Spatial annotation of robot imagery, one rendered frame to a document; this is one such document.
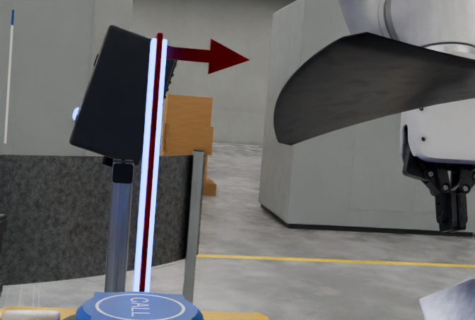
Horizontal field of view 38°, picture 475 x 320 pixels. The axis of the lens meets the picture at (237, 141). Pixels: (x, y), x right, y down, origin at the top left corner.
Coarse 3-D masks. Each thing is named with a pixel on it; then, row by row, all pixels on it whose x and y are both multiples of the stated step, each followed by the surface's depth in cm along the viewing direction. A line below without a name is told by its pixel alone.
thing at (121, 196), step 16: (128, 160) 100; (112, 192) 97; (128, 192) 97; (112, 208) 97; (128, 208) 98; (112, 224) 97; (128, 224) 98; (112, 240) 97; (128, 240) 98; (112, 256) 98; (112, 272) 98; (112, 288) 98
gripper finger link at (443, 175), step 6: (426, 162) 78; (432, 162) 78; (438, 162) 75; (426, 168) 78; (432, 168) 76; (438, 168) 75; (444, 168) 75; (438, 174) 75; (444, 174) 75; (438, 180) 75; (444, 180) 75; (444, 186) 75; (450, 186) 75; (444, 192) 75
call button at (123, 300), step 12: (96, 300) 22; (108, 300) 22; (120, 300) 22; (132, 300) 22; (144, 300) 22; (156, 300) 22; (168, 300) 22; (180, 300) 23; (84, 312) 21; (96, 312) 21; (108, 312) 21; (120, 312) 21; (132, 312) 21; (144, 312) 21; (156, 312) 21; (168, 312) 21; (180, 312) 21; (192, 312) 22
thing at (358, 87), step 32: (320, 64) 43; (352, 64) 43; (384, 64) 42; (416, 64) 42; (448, 64) 42; (288, 96) 49; (320, 96) 50; (352, 96) 50; (384, 96) 51; (416, 96) 52; (448, 96) 54; (288, 128) 56; (320, 128) 58
